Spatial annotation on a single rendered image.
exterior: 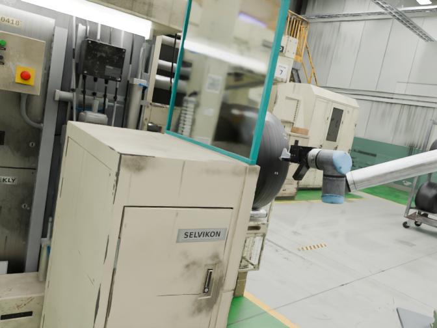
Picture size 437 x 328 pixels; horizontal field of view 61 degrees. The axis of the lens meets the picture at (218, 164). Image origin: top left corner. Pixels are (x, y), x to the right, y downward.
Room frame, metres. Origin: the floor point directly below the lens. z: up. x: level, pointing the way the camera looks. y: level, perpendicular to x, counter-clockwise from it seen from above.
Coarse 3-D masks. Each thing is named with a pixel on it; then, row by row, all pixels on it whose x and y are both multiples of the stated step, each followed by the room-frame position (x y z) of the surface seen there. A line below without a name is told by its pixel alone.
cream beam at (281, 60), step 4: (280, 56) 2.31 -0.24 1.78; (280, 60) 2.32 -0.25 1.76; (284, 60) 2.33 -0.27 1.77; (288, 60) 2.35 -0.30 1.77; (276, 64) 2.30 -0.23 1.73; (288, 64) 2.35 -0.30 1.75; (288, 68) 2.35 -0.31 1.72; (288, 72) 2.36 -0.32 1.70; (276, 76) 2.31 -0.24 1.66; (276, 80) 2.32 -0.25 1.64; (280, 80) 2.33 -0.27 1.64; (284, 80) 2.35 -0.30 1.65
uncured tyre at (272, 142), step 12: (276, 120) 1.91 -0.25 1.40; (264, 132) 1.78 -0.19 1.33; (276, 132) 1.84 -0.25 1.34; (264, 144) 1.75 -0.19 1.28; (276, 144) 1.80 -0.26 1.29; (288, 144) 1.86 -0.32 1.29; (264, 156) 1.74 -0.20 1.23; (276, 156) 1.78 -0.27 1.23; (264, 168) 1.74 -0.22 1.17; (276, 168) 1.78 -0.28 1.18; (288, 168) 1.83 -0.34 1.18; (264, 180) 1.75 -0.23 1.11; (276, 180) 1.80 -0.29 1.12; (264, 192) 1.79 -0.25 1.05; (276, 192) 1.84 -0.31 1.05; (252, 204) 1.84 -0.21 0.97; (264, 204) 1.88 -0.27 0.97
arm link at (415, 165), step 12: (420, 156) 1.53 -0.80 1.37; (432, 156) 1.51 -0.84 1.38; (372, 168) 1.59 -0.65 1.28; (384, 168) 1.56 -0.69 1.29; (396, 168) 1.54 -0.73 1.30; (408, 168) 1.53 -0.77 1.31; (420, 168) 1.52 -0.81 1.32; (432, 168) 1.51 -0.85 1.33; (348, 180) 1.59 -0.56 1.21; (360, 180) 1.58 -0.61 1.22; (372, 180) 1.57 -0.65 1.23; (384, 180) 1.56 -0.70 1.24; (396, 180) 1.56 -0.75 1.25; (348, 192) 1.61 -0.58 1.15
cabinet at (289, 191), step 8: (288, 136) 6.57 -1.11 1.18; (296, 136) 6.74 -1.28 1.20; (304, 136) 6.90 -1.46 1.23; (296, 144) 6.76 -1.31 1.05; (304, 144) 6.94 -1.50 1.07; (296, 168) 6.88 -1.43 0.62; (288, 176) 6.75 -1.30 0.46; (288, 184) 6.79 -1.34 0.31; (296, 184) 6.96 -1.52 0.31; (280, 192) 6.66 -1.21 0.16; (288, 192) 6.83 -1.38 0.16; (296, 192) 7.00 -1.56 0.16
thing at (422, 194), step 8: (432, 120) 6.43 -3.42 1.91; (424, 144) 6.45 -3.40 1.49; (432, 144) 6.41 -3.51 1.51; (424, 152) 6.43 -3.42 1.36; (416, 176) 6.44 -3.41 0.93; (416, 184) 6.46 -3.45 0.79; (424, 184) 6.44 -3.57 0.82; (432, 184) 6.38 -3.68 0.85; (424, 192) 6.32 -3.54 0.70; (432, 192) 6.25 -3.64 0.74; (408, 200) 6.46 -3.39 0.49; (416, 200) 6.39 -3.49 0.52; (424, 200) 6.28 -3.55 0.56; (432, 200) 6.20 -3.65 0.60; (408, 208) 6.43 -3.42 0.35; (416, 208) 6.48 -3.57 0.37; (424, 208) 6.32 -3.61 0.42; (432, 208) 6.24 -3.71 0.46; (408, 216) 6.43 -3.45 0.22; (416, 216) 6.63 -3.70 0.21; (424, 216) 6.75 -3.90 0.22; (408, 224) 6.41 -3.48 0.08; (416, 224) 6.79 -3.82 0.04; (432, 224) 6.14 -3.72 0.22
